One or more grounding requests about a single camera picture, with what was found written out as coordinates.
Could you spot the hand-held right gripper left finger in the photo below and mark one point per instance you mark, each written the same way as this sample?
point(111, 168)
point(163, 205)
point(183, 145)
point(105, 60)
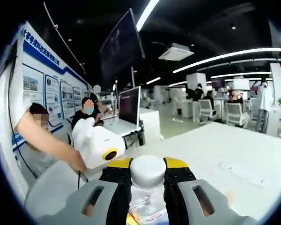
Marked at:
point(112, 187)

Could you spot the blue and white wall poster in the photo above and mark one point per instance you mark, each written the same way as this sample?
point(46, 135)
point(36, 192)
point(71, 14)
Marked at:
point(52, 91)

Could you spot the large hanging dark screen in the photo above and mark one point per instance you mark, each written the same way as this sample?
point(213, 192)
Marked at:
point(121, 47)

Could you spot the white table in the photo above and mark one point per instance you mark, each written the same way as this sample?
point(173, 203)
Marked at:
point(213, 154)

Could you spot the white display board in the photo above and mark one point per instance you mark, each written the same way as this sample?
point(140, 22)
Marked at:
point(241, 84)

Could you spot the ceiling air conditioner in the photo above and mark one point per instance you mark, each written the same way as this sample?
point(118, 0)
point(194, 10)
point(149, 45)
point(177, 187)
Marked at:
point(175, 52)

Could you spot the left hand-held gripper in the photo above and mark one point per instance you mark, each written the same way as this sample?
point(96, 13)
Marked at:
point(96, 143)

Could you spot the white side desk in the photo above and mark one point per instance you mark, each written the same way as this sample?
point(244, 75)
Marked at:
point(121, 127)

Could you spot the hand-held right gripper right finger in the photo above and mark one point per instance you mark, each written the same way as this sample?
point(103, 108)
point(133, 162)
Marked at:
point(182, 185)

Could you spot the white mesh office chair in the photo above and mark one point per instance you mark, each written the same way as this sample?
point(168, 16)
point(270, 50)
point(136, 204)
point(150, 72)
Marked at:
point(207, 111)
point(235, 113)

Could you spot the desk monitor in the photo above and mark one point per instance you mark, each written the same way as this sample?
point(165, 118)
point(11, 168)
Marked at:
point(130, 106)

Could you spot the clear water bottle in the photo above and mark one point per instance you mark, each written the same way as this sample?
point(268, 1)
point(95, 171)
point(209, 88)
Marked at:
point(147, 168)

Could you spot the person's white shirt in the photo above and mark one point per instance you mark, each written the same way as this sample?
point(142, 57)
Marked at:
point(4, 98)

